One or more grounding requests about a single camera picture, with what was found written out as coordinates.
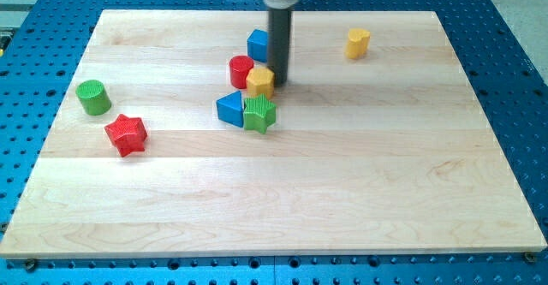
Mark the green cylinder block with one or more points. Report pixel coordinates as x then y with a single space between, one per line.
93 97

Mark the red cylinder block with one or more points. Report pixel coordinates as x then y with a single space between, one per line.
239 67

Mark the red star block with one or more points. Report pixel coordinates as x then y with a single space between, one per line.
127 134

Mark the light wooden board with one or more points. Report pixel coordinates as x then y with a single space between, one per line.
387 153

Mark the yellow heart block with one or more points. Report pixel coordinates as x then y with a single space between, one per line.
357 43

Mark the yellow hexagon block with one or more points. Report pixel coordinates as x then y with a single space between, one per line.
260 81

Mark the blue cube block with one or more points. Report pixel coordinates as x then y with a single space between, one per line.
257 45

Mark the blue triangle block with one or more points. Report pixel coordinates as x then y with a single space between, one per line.
230 109

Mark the green star block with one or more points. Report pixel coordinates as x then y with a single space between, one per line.
259 113

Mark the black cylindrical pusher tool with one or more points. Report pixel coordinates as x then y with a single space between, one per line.
278 43

